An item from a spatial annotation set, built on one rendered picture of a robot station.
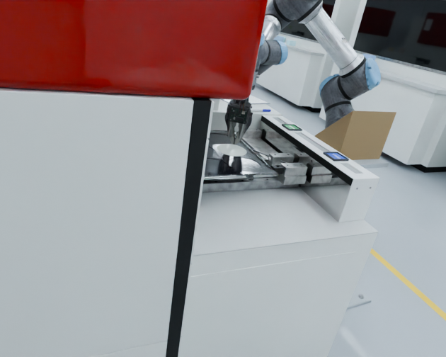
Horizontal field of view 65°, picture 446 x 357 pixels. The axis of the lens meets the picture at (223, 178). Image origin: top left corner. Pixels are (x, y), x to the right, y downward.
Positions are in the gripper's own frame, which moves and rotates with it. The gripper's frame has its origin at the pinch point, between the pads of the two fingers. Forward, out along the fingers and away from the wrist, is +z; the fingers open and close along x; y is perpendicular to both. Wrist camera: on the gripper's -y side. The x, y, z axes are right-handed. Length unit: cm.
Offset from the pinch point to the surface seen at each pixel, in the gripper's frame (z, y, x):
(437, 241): 91, -125, 151
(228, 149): 1.2, 6.7, -1.1
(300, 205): 9.2, 19.9, 24.5
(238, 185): 7.2, 18.7, 5.1
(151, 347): 10, 77, -2
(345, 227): 9.2, 27.2, 37.0
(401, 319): 91, -34, 99
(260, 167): 1.3, 15.7, 10.5
